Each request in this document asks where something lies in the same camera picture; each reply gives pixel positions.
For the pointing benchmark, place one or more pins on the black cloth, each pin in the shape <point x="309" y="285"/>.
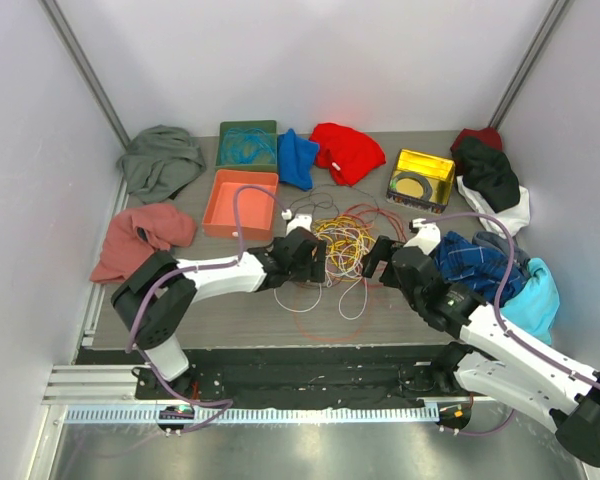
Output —
<point x="487" y="171"/>

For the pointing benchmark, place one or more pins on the orange plastic tray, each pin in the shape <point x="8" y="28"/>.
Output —
<point x="256" y="209"/>

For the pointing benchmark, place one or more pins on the white slotted cable duct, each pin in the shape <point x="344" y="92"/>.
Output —
<point x="163" y="414"/>

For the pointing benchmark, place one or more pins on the dark red cloth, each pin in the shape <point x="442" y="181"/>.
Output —
<point x="488" y="135"/>

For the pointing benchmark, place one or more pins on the blue plaid cloth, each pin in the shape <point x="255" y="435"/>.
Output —
<point x="480" y="264"/>

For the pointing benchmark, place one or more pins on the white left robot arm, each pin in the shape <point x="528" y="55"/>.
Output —
<point x="154" y="299"/>

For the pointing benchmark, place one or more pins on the gold tin box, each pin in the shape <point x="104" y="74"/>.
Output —
<point x="421" y="181"/>

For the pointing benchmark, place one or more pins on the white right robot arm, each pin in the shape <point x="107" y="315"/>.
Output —
<point x="491" y="356"/>

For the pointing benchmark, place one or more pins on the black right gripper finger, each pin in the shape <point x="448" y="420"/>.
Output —
<point x="381" y="251"/>
<point x="388" y="276"/>

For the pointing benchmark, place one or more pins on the green plastic tray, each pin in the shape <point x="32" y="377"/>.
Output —
<point x="249" y="145"/>

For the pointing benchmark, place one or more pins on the royal blue cloth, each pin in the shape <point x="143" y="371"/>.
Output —
<point x="295" y="158"/>

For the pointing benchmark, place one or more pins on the salmon pink cloth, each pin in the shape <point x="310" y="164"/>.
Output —
<point x="135" y="234"/>

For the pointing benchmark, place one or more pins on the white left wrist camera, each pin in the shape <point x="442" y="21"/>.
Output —
<point x="298" y="226"/>

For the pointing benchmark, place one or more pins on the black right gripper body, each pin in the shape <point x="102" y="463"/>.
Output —
<point x="406" y="291"/>

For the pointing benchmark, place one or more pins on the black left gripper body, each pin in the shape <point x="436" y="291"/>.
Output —
<point x="301" y="271"/>

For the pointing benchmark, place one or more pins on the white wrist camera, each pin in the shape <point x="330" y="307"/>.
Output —
<point x="426" y="236"/>
<point x="298" y="226"/>

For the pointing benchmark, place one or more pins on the grey cloth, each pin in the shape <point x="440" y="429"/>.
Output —
<point x="160" y="162"/>

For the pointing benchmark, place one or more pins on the white cloth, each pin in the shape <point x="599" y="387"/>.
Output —
<point x="514" y="218"/>

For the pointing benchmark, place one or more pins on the cyan cloth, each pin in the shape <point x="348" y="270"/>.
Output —
<point x="534" y="309"/>

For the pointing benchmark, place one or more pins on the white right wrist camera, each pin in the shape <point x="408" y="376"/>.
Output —
<point x="426" y="236"/>

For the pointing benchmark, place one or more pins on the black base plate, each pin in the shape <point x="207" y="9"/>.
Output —
<point x="312" y="378"/>

